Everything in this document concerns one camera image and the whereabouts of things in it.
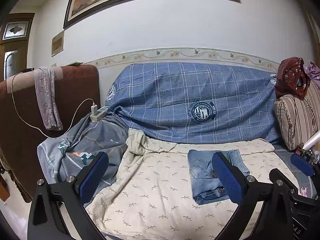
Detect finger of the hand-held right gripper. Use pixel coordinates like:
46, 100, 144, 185
290, 153, 315, 177

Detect purple cloth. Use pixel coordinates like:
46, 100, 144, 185
304, 60, 320, 80

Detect brown sofa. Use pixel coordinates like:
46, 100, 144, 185
0, 64, 101, 203

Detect wooden door with glass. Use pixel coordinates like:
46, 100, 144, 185
0, 12, 35, 83

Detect small framed plaque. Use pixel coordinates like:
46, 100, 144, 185
51, 29, 65, 57

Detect cream leaf-print bed sheet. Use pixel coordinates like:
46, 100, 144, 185
85, 128, 300, 240

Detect red-brown plastic bag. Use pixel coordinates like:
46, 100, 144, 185
276, 57, 311, 99

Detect blue plaid quilt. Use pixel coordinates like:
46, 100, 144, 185
105, 62, 280, 145

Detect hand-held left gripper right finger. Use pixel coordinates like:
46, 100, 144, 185
212, 151, 300, 240

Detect white plastic roll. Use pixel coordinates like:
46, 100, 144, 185
299, 130, 320, 152

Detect blue denim pants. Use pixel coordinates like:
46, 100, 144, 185
187, 149, 250, 205

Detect white power strip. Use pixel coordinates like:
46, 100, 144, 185
89, 106, 110, 123

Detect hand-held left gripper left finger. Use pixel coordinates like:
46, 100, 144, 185
27, 151, 110, 240

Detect grey hanging cloth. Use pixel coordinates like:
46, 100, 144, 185
34, 67, 63, 131

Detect striped cushion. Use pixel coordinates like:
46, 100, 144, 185
274, 79, 320, 152

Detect white charging cable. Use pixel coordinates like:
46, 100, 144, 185
11, 71, 97, 139

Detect grey patterned quilt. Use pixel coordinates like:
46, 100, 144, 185
37, 114, 129, 200

